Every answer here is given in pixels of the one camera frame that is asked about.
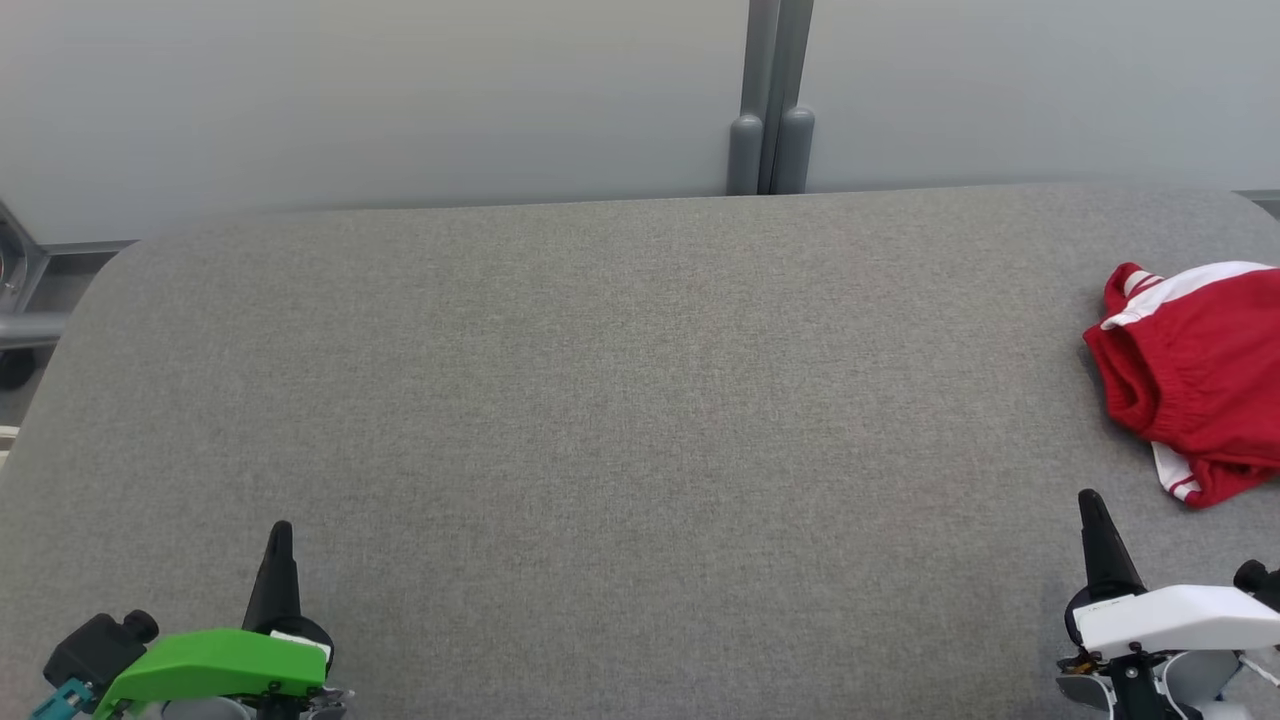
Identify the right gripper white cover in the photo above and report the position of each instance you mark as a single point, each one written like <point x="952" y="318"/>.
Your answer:
<point x="1170" y="620"/>

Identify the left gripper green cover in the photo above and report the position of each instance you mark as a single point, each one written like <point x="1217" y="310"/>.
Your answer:
<point x="210" y="665"/>

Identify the red shorts white trim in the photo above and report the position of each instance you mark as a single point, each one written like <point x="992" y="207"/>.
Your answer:
<point x="1210" y="380"/>

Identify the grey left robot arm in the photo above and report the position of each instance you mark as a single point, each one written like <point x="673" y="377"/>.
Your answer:
<point x="205" y="710"/>

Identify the black caster wheel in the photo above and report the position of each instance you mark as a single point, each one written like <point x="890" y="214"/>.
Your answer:
<point x="14" y="370"/>

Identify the grey fabric sofa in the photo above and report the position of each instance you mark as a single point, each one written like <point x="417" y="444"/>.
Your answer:
<point x="600" y="450"/>

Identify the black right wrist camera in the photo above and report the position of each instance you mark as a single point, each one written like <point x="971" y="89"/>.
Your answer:
<point x="1260" y="585"/>

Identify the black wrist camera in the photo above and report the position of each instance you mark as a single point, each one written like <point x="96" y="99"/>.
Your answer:
<point x="1260" y="585"/>
<point x="95" y="650"/>

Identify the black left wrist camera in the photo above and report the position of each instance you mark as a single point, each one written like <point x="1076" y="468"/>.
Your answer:
<point x="95" y="650"/>

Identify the teal left camera connector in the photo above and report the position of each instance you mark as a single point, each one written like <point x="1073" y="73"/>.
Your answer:
<point x="60" y="700"/>

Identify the grey metal frame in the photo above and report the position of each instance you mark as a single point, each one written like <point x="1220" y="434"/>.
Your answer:
<point x="30" y="320"/>

